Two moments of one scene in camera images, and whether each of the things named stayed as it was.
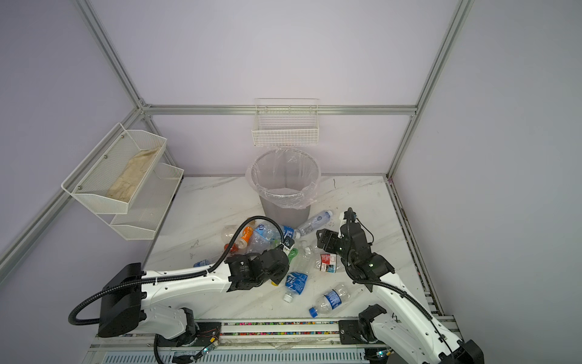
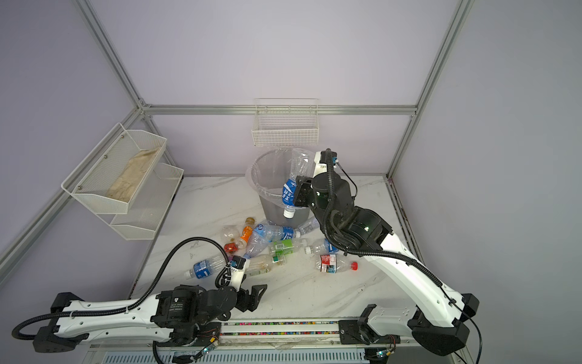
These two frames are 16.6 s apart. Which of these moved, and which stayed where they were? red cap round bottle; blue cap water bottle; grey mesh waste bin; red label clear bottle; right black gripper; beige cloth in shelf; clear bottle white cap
Moved: right black gripper; blue cap water bottle
Stayed: grey mesh waste bin; red label clear bottle; red cap round bottle; clear bottle white cap; beige cloth in shelf
